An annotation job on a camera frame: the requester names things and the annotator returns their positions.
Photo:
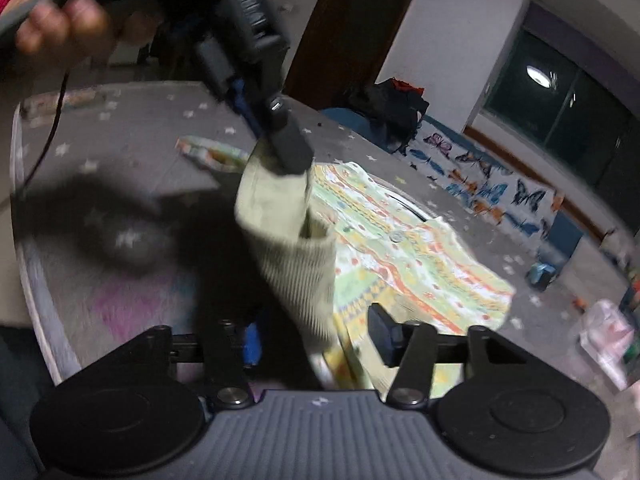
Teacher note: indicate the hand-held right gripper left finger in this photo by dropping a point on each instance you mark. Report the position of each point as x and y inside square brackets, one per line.
[252, 347]

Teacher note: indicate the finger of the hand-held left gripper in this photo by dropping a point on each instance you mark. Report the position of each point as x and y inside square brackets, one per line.
[290, 145]

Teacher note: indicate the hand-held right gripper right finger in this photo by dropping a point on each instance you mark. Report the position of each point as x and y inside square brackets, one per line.
[382, 332]

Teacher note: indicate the colourful patterned children's garment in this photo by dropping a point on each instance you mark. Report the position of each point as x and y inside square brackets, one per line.
[425, 265]

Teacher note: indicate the pile of dark clothes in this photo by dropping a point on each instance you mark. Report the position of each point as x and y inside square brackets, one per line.
[392, 110]

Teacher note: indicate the person's left hand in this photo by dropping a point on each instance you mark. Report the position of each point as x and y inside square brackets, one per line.
[70, 25]

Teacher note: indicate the dark wooden door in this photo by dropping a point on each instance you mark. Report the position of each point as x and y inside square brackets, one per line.
[350, 25]

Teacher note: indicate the blue children's smartwatch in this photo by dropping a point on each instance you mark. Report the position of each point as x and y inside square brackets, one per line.
[542, 275]

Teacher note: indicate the butterfly print cushion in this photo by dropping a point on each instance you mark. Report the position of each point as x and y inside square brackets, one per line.
[480, 190]

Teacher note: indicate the small orange toy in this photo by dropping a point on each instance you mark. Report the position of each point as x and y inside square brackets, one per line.
[578, 304]

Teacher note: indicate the white plastic bag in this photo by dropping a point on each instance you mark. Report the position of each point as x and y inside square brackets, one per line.
[607, 340]

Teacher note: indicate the green framed window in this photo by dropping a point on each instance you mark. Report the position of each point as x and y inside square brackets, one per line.
[555, 90]

